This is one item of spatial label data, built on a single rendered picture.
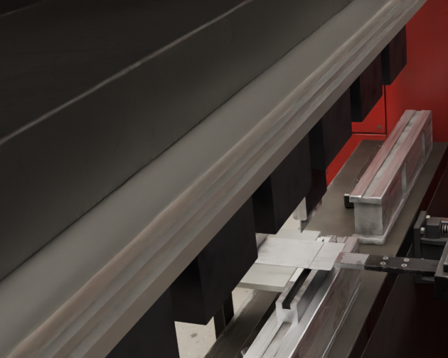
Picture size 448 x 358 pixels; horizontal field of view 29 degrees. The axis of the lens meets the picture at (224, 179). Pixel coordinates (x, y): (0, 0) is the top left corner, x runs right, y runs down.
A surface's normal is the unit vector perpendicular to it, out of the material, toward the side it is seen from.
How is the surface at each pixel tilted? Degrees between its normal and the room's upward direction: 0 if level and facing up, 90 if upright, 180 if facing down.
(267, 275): 0
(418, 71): 90
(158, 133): 90
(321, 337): 90
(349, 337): 0
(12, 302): 0
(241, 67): 90
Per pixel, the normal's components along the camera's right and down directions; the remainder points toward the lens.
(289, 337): -0.11, -0.92
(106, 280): 0.92, 0.05
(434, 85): -0.38, 0.38
